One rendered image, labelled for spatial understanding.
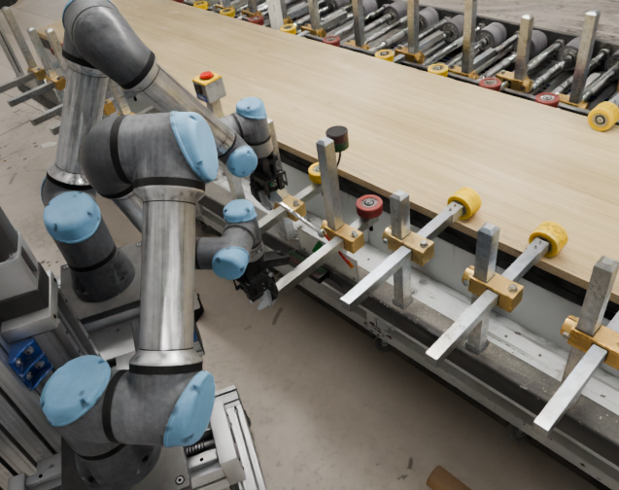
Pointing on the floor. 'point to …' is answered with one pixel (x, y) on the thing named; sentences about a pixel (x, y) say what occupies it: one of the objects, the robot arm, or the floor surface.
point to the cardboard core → (441, 478)
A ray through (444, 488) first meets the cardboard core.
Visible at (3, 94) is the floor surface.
